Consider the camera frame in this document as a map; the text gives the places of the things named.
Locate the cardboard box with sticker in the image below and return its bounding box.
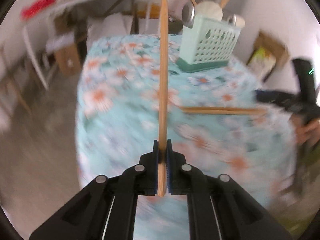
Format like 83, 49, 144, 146
54, 44, 83, 76

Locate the floral light blue blanket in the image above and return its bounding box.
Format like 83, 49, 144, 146
75, 34, 298, 240

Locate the green perforated utensil holder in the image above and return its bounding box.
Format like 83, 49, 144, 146
177, 13, 242, 73

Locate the wooden chair with dark seat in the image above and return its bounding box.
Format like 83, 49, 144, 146
0, 42, 33, 117

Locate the red plastic bag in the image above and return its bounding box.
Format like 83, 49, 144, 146
20, 0, 58, 19

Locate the white plastic-wrapped box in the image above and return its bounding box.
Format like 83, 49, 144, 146
46, 34, 75, 53

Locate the white sack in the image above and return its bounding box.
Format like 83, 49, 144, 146
86, 12, 133, 39

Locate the open cardboard box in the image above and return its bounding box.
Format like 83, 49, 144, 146
246, 31, 290, 82

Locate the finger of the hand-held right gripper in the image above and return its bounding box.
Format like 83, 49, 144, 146
254, 90, 278, 105

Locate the white plastic spoon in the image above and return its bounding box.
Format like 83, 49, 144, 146
196, 0, 223, 22
234, 15, 246, 28

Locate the person's right hand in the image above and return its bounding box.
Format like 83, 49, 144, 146
295, 119, 320, 146

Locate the white and green printed bag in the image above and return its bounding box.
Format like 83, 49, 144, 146
250, 45, 277, 77

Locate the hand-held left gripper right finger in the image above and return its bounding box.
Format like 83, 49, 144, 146
166, 139, 293, 240

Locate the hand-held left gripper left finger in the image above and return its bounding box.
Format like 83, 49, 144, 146
29, 140, 160, 240

